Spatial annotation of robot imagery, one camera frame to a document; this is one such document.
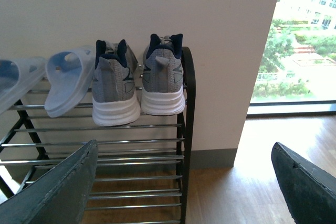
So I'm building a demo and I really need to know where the black metal shoe rack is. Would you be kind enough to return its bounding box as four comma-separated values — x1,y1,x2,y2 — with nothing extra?
1,47,196,223

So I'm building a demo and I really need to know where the grey sneaker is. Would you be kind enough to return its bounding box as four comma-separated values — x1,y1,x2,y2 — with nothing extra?
141,34,185,116
92,39,140,126

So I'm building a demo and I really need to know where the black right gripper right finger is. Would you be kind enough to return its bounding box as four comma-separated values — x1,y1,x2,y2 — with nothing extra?
271,142,335,223

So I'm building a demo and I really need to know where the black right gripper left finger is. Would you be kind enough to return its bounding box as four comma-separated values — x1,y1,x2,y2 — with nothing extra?
1,140,98,223

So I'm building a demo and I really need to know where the light blue slide sandal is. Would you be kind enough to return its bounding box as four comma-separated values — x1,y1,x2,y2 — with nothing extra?
45,46,96,118

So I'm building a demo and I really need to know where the light blue slide front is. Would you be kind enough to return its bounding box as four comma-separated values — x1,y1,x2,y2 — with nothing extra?
1,57,46,113

